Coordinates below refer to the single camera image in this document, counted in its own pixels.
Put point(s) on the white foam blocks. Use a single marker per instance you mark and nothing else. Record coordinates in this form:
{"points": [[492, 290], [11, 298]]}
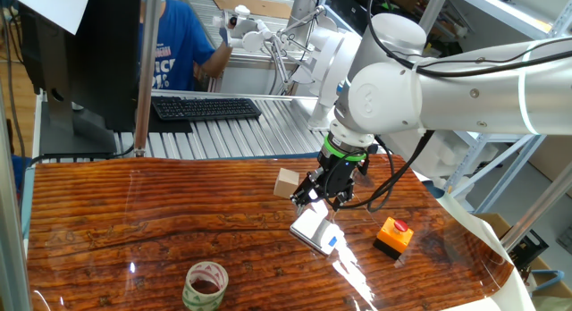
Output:
{"points": [[429, 161]]}

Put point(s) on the brown cardboard box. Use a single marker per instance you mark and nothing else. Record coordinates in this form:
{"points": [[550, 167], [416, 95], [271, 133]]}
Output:
{"points": [[496, 221]]}

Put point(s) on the patterned tape roll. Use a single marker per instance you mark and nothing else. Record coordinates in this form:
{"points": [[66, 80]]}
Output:
{"points": [[196, 297]]}

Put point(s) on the blue gloved hand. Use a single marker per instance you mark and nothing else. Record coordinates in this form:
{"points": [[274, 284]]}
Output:
{"points": [[224, 36]]}

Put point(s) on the bare person forearm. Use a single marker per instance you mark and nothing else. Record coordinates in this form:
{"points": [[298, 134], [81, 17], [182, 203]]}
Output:
{"points": [[218, 61]]}

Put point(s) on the black keyboard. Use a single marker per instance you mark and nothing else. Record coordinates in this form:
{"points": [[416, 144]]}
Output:
{"points": [[205, 109]]}

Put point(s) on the white haptic control device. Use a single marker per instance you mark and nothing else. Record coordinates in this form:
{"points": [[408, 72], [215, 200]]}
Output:
{"points": [[252, 40]]}

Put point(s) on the light wooden block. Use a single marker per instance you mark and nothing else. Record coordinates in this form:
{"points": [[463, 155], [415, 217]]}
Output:
{"points": [[286, 184]]}

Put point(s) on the aluminium frame post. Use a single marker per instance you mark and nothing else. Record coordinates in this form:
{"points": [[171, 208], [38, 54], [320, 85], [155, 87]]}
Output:
{"points": [[536, 208], [147, 69], [433, 9], [11, 212]]}

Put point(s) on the person in blue shirt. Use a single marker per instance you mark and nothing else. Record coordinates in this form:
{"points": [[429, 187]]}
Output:
{"points": [[176, 43]]}

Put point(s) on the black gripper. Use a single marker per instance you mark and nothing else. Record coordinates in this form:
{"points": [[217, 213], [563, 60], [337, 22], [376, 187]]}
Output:
{"points": [[339, 177]]}

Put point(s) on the white table sheet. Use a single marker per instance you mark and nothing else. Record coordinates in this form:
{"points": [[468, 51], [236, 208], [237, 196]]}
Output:
{"points": [[514, 295]]}

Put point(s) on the black plastic crate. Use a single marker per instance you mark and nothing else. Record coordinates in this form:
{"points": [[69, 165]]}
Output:
{"points": [[532, 250]]}

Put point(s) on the silver cylindrical column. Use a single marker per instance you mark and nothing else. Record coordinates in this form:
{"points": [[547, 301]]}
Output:
{"points": [[301, 9]]}

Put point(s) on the white metal shelf rack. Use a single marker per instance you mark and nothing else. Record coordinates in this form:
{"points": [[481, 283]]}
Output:
{"points": [[465, 165]]}

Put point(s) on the wood print table mat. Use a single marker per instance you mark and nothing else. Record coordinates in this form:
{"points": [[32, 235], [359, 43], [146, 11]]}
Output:
{"points": [[134, 212]]}

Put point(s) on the orange emergency stop button box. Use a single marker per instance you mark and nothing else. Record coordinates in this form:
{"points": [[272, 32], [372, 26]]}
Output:
{"points": [[393, 240]]}

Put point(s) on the silver digital scale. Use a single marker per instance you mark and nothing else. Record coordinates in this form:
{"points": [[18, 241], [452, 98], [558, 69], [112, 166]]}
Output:
{"points": [[313, 232]]}

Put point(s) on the white paper sheet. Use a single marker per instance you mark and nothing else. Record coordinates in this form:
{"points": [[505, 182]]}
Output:
{"points": [[53, 7]]}

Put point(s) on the black monitor with stand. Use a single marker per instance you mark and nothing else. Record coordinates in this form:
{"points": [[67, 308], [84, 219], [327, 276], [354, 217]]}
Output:
{"points": [[103, 56]]}

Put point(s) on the brown flat board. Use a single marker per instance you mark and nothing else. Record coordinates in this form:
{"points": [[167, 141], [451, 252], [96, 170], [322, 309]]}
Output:
{"points": [[250, 5]]}

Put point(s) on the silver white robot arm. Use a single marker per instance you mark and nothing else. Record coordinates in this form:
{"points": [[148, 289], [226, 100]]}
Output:
{"points": [[469, 92]]}

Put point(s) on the black mouse pad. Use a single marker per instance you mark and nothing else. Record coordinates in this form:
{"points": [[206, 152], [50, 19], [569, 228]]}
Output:
{"points": [[170, 126]]}

